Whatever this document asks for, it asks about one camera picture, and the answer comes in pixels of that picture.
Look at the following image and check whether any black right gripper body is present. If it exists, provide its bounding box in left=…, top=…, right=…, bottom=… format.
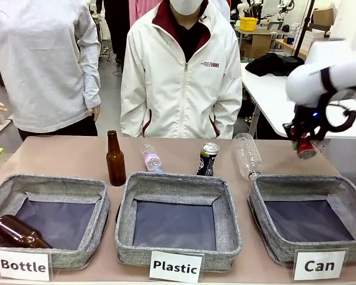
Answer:
left=293, top=102, right=320, bottom=138

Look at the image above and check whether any dark blue drink can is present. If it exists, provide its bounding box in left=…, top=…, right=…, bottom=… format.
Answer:
left=196, top=142, right=220, bottom=177

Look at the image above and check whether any grey fabric basket bottle sign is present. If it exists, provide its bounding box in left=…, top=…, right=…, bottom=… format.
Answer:
left=0, top=174, right=111, bottom=270

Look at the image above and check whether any grey fabric basket can sign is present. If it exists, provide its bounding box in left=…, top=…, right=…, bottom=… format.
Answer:
left=247, top=173, right=356, bottom=267

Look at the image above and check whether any person in white jacket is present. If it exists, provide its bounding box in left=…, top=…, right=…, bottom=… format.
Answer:
left=119, top=0, right=243, bottom=140

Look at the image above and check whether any black cloth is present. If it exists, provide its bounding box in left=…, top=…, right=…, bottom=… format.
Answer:
left=244, top=52, right=306, bottom=79

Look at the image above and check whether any small pink label plastic bottle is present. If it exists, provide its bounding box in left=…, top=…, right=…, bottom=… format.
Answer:
left=140, top=144, right=164, bottom=175

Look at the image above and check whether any cardboard box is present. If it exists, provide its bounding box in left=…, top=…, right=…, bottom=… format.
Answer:
left=312, top=7, right=335, bottom=28

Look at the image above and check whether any white face mask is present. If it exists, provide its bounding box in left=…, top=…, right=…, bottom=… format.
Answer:
left=169, top=0, right=205, bottom=15

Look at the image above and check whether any light wooden stick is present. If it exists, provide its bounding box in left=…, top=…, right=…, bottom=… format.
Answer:
left=0, top=113, right=15, bottom=138

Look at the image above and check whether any wooden workbench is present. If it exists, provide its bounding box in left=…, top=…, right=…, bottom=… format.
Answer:
left=234, top=26, right=289, bottom=59

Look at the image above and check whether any upright brown glass bottle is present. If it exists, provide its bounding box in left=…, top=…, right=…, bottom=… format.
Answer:
left=106, top=129, right=127, bottom=187

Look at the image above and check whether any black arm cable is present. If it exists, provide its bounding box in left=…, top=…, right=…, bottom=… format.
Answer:
left=319, top=68, right=356, bottom=141

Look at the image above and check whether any red drink can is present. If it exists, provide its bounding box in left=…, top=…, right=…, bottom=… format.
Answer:
left=296, top=133, right=317, bottom=160

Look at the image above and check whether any large clear plastic bottle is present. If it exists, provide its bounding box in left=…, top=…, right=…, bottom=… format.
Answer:
left=233, top=132, right=263, bottom=182

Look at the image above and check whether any person in grey sweater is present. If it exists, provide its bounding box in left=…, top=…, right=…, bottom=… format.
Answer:
left=0, top=0, right=102, bottom=141

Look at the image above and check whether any white sign reading Plastic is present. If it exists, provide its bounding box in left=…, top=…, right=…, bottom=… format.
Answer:
left=148, top=251, right=204, bottom=284

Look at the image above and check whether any grey fabric basket plastic sign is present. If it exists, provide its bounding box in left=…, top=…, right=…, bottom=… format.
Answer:
left=115, top=171, right=243, bottom=272

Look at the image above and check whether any grey sweater person's left hand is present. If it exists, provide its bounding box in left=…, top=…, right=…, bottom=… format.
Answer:
left=87, top=104, right=102, bottom=122

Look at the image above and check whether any white side table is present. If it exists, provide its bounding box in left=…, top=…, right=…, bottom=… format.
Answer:
left=241, top=61, right=356, bottom=141

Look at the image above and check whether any black stand pole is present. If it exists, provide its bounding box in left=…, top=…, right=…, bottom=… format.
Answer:
left=293, top=0, right=316, bottom=58

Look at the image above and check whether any white sign reading Can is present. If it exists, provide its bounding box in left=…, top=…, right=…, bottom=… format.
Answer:
left=293, top=250, right=348, bottom=281

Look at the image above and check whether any white sign reading Bottle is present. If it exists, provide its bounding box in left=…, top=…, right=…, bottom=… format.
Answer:
left=0, top=249, right=53, bottom=281

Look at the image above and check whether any yellow plastic bin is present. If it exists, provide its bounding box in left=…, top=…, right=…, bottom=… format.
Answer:
left=239, top=17, right=259, bottom=30

